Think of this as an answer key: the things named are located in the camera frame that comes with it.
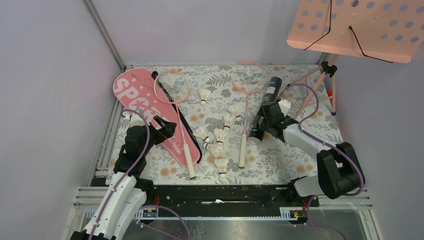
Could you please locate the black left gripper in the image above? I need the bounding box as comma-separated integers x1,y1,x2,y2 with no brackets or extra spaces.
140,115,176,156

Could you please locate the black shuttlecock tube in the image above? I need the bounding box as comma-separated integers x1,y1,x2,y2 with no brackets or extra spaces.
247,76,283,145

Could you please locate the white shuttlecock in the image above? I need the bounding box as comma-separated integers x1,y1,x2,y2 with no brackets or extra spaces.
223,113,236,131
214,158,229,178
193,126,211,143
203,143,224,158
199,88,212,106
213,128,227,145
228,104,242,121

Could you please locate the white shuttlecock front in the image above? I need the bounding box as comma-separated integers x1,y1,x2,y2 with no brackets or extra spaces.
214,158,229,178

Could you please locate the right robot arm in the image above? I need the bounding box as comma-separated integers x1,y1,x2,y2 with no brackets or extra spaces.
258,101,365,206

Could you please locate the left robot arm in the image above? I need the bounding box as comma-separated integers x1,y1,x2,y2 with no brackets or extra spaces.
70,113,177,240

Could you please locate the pink badminton racket right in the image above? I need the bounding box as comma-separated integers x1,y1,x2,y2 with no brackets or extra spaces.
231,60,267,169

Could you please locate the pink badminton racket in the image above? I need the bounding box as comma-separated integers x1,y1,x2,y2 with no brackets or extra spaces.
153,69,198,181
231,60,267,169

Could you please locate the pink badminton racket left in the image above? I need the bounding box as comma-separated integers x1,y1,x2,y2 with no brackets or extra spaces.
153,69,198,181

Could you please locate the floral patterned table mat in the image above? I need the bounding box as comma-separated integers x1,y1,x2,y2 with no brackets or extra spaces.
141,65,343,185

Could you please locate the pink sport racket bag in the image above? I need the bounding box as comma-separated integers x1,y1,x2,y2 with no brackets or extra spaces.
113,67,203,167

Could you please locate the pink perforated music stand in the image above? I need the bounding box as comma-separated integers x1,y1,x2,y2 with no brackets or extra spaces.
286,0,424,116

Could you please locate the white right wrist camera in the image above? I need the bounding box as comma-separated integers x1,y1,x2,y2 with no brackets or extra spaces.
277,99,292,116

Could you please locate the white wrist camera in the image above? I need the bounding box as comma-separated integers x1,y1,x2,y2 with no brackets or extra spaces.
277,99,292,116
130,114,145,127

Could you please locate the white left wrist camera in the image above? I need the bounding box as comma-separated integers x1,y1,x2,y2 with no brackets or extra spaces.
130,114,145,127

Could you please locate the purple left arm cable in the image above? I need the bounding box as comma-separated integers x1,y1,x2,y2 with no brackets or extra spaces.
86,110,192,240

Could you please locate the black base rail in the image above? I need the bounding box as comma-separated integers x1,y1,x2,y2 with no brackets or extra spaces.
146,182,320,218

